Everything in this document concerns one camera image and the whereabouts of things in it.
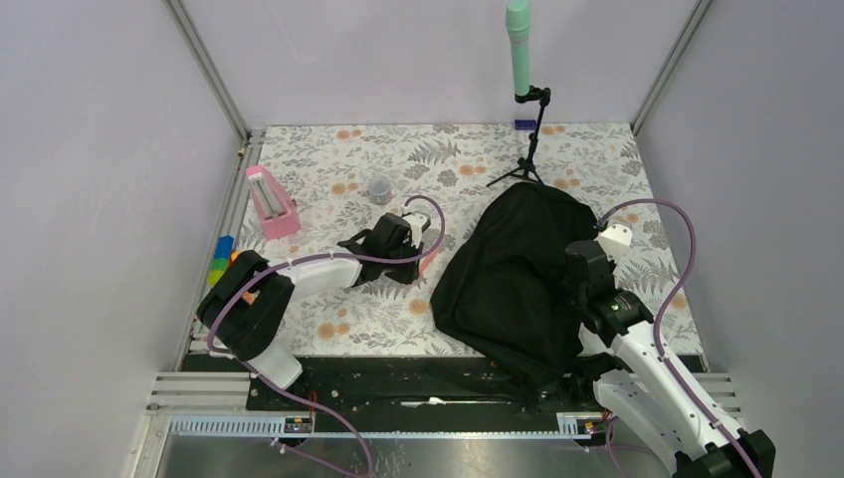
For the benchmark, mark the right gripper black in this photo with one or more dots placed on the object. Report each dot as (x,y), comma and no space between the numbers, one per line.
(566,280)

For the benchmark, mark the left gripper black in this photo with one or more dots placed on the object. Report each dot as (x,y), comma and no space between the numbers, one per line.
(410,273)

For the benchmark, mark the clear small cup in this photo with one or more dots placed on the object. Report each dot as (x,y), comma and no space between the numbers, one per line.
(379,190)

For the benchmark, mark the black student backpack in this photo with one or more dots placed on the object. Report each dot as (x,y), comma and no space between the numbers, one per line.
(503,293)

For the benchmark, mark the pink tube container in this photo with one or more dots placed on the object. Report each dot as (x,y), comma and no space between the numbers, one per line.
(426,262)

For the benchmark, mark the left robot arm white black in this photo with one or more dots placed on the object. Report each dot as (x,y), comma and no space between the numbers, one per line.
(249,330)

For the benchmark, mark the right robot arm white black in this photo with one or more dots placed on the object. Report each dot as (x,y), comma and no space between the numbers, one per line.
(645,384)

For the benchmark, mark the floral table mat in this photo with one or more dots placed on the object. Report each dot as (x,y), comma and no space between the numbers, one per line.
(452,172)

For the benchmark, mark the pink metronome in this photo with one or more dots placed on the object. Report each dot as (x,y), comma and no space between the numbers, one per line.
(275,207)

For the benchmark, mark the colourful toy block train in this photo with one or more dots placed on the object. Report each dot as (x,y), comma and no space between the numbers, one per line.
(220,260)

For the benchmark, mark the small blue block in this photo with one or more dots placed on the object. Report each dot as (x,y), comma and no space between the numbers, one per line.
(524,124)

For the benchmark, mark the green microphone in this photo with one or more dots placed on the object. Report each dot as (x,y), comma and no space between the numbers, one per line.
(518,22)

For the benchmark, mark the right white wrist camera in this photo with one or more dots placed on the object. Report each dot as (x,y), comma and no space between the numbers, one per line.
(615,240)

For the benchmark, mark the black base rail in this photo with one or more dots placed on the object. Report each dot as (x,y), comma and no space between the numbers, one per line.
(442,395)

